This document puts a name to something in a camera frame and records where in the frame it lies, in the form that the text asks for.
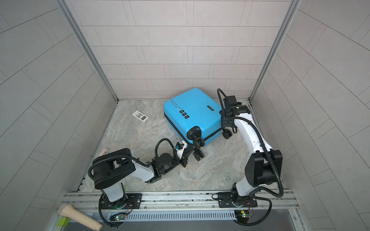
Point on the right circuit board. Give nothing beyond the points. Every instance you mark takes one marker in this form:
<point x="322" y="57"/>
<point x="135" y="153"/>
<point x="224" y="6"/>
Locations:
<point x="243" y="216"/>

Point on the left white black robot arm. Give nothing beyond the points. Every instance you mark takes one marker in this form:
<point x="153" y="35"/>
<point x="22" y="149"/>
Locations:
<point x="109" y="169"/>

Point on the left circuit board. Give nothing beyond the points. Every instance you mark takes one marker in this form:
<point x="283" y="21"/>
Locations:
<point x="118" y="217"/>

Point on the small pink object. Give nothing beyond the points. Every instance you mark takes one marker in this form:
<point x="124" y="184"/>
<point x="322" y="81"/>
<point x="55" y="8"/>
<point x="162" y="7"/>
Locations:
<point x="104" y="150"/>

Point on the white remote control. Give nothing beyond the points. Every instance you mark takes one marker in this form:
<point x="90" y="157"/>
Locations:
<point x="139" y="115"/>

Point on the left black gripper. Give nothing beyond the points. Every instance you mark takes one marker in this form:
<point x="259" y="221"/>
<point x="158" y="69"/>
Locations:
<point x="184" y="160"/>

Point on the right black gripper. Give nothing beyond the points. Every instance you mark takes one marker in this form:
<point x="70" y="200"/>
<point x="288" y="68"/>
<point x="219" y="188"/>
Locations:
<point x="224" y="117"/>

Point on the green block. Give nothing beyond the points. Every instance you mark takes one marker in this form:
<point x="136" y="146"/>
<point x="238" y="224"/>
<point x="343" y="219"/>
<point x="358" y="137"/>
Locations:
<point x="64" y="221"/>

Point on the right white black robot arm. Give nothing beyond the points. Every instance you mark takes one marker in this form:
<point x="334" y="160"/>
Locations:
<point x="263" y="168"/>

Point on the circuit board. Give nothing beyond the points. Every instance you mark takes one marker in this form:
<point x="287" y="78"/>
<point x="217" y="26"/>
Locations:
<point x="118" y="217"/>
<point x="243" y="216"/>

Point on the blue suitcase with black lining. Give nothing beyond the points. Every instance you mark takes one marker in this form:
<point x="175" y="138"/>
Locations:
<point x="196" y="118"/>

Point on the beige cylinder handle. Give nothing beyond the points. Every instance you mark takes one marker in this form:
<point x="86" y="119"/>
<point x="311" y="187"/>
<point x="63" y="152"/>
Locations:
<point x="69" y="211"/>

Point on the aluminium mounting rail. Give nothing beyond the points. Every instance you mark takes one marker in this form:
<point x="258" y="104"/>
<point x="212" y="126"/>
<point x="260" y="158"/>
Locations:
<point x="176" y="201"/>

